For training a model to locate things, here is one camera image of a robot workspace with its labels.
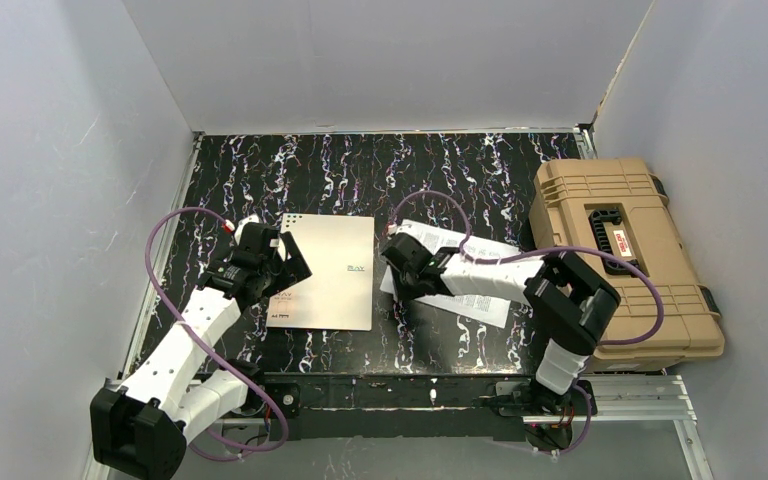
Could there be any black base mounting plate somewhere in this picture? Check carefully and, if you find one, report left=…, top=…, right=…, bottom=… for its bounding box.
left=201, top=374, right=597, bottom=443

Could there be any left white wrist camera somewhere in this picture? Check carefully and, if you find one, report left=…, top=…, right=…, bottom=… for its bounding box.
left=222, top=214, right=261, bottom=244

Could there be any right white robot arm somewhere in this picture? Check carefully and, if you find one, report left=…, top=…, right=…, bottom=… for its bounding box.
left=381, top=233, right=620, bottom=414

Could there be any beige file folder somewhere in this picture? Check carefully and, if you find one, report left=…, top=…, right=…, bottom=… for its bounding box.
left=266, top=213, right=375, bottom=331

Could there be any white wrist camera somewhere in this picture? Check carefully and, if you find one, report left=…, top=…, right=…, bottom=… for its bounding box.
left=222, top=214, right=261, bottom=244
left=385, top=221, right=419, bottom=239

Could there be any tan plastic tool case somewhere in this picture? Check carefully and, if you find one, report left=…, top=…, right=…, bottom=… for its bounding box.
left=529, top=158, right=725, bottom=372

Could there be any aluminium frame rail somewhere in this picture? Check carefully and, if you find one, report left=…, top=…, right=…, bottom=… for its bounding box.
left=82, top=374, right=717, bottom=480

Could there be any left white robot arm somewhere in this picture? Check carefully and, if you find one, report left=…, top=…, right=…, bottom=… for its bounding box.
left=90, top=221, right=312, bottom=479

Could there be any printed white paper sheet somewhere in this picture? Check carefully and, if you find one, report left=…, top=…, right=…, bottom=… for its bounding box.
left=381, top=221, right=542, bottom=328

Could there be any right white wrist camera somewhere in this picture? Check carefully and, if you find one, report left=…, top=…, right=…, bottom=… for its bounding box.
left=385, top=221, right=419, bottom=239

